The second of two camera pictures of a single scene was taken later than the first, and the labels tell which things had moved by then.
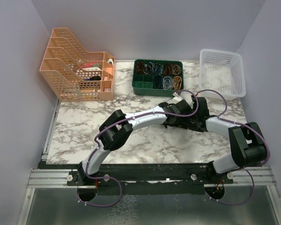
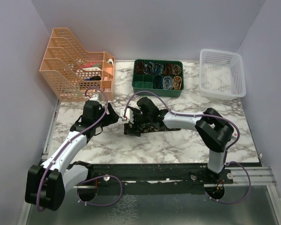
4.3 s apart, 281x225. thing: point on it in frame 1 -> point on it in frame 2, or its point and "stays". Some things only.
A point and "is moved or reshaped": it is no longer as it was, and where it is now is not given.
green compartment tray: [157, 78] stays
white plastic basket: [222, 71] stays
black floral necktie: [188, 122] is moved or reshaped
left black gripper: [167, 124] -> [110, 117]
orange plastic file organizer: [76, 75] stays
